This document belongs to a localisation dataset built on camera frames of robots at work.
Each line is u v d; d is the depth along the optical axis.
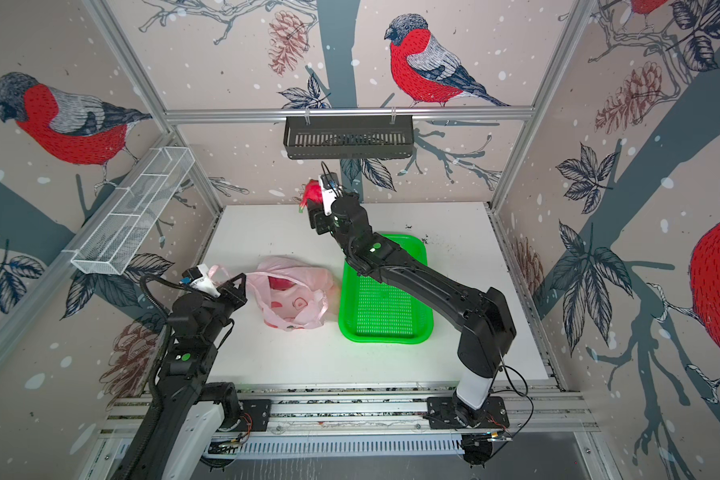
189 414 0.53
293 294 0.97
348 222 0.53
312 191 0.72
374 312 0.92
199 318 0.58
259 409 0.75
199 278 0.67
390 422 0.73
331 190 0.60
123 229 0.74
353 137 1.04
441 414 0.73
